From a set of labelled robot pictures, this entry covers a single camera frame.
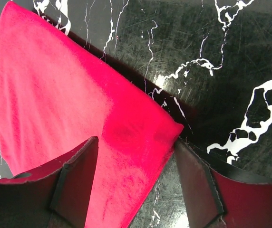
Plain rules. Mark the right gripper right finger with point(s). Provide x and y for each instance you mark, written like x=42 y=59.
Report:
x=219 y=195

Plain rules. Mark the red polo shirt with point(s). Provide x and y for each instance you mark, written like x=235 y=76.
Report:
x=54 y=95

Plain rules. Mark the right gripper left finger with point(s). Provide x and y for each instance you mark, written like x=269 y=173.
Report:
x=53 y=195

